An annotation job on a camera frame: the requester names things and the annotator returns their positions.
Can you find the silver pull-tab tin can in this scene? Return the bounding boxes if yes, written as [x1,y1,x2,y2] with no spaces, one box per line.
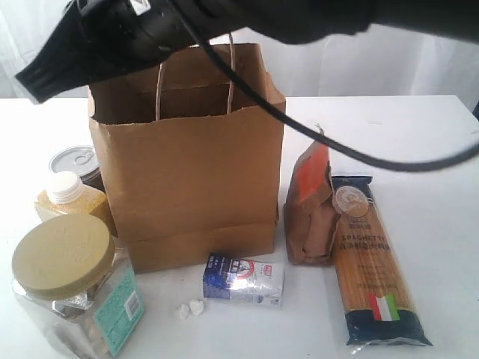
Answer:
[49,145,105,191]

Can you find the brown orange snack pouch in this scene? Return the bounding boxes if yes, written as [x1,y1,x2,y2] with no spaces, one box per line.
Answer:
[283,141,341,266]

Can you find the brown paper bag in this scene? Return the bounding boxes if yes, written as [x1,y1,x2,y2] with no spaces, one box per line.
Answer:
[88,47,284,272]

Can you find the blue white milk carton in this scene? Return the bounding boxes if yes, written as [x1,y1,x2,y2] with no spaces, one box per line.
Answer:
[203,254,284,307]

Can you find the clear jar gold lid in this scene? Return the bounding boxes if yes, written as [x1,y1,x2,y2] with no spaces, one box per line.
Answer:
[11,214,144,358]

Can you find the white backdrop curtain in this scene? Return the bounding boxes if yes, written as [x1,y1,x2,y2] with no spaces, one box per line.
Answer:
[1,1,478,109]

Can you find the spaghetti pasta package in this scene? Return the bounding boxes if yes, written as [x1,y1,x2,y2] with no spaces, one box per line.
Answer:
[332,175,432,346]

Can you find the black camera cable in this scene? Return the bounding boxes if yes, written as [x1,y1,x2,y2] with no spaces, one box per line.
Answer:
[175,0,479,174]

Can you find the yellow grain bottle white cap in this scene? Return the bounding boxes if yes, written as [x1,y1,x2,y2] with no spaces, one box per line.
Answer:
[34,171,116,235]

